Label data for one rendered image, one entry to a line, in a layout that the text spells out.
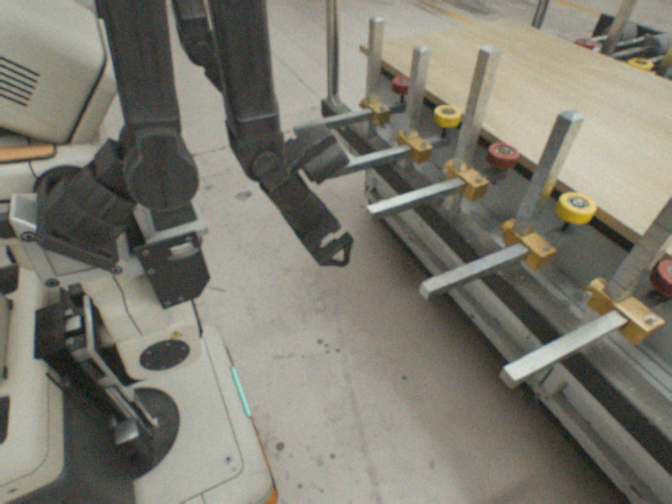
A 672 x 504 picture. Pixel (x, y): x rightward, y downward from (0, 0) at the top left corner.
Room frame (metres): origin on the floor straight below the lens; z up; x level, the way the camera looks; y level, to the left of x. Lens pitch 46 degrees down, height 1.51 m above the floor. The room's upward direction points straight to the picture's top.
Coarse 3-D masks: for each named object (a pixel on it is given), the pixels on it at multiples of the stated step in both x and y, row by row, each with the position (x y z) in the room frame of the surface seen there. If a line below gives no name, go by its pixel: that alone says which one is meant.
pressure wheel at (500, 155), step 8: (496, 144) 1.02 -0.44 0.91; (504, 144) 1.02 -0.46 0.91; (488, 152) 0.99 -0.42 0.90; (496, 152) 0.98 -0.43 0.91; (504, 152) 0.98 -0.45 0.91; (512, 152) 0.98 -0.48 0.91; (488, 160) 0.98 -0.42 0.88; (496, 160) 0.96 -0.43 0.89; (504, 160) 0.95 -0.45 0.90; (512, 160) 0.95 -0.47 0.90; (496, 168) 0.98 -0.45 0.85; (504, 168) 0.95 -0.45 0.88
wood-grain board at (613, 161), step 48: (384, 48) 1.76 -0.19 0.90; (432, 48) 1.77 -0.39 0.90; (528, 48) 1.77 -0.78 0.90; (576, 48) 1.77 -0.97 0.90; (432, 96) 1.35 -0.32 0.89; (528, 96) 1.33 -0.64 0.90; (576, 96) 1.33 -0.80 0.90; (624, 96) 1.33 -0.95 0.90; (528, 144) 1.03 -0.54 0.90; (576, 144) 1.03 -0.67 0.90; (624, 144) 1.03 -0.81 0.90; (576, 192) 0.81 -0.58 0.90; (624, 192) 0.81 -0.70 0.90
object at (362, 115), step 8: (384, 104) 1.42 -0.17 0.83; (392, 104) 1.42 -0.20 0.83; (400, 104) 1.42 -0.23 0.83; (352, 112) 1.36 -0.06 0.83; (360, 112) 1.36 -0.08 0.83; (368, 112) 1.36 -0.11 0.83; (392, 112) 1.40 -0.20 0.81; (400, 112) 1.42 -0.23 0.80; (320, 120) 1.30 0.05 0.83; (328, 120) 1.30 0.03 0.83; (336, 120) 1.30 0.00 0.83; (344, 120) 1.32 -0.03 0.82; (352, 120) 1.33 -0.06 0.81; (360, 120) 1.34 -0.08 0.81; (368, 120) 1.36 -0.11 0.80; (296, 128) 1.25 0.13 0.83; (304, 128) 1.25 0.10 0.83; (328, 128) 1.29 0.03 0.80; (296, 136) 1.24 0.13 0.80
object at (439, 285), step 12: (552, 240) 0.73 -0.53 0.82; (564, 240) 0.74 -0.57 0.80; (504, 252) 0.69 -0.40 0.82; (516, 252) 0.69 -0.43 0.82; (528, 252) 0.69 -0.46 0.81; (468, 264) 0.65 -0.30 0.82; (480, 264) 0.65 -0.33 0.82; (492, 264) 0.65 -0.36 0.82; (504, 264) 0.66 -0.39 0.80; (444, 276) 0.61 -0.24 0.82; (456, 276) 0.61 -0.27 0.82; (468, 276) 0.61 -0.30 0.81; (480, 276) 0.63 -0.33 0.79; (420, 288) 0.59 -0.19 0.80; (432, 288) 0.58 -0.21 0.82; (444, 288) 0.59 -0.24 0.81
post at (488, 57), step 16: (480, 48) 0.98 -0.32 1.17; (496, 48) 0.97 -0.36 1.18; (480, 64) 0.97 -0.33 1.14; (496, 64) 0.97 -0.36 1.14; (480, 80) 0.96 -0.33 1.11; (480, 96) 0.96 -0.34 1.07; (480, 112) 0.96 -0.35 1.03; (464, 128) 0.97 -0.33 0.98; (480, 128) 0.97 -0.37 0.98; (464, 144) 0.96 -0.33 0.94; (464, 160) 0.96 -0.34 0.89; (448, 208) 0.96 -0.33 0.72
